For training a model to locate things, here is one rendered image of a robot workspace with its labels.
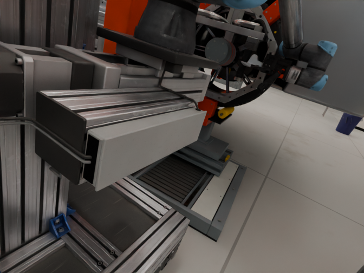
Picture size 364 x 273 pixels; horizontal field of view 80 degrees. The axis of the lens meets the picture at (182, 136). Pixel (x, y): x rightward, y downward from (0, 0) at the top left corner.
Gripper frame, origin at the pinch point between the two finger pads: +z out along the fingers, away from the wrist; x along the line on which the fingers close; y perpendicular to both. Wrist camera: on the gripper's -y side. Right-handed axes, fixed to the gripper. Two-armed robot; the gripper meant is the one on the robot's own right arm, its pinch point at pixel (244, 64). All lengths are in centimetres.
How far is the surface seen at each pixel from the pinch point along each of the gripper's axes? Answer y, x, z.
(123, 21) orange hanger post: 2, 13, 63
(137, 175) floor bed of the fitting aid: -76, 15, 33
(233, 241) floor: -83, 16, -31
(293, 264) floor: -83, 8, -62
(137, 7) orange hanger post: 10, 8, 60
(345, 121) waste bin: -52, -489, -186
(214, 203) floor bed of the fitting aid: -75, 6, -14
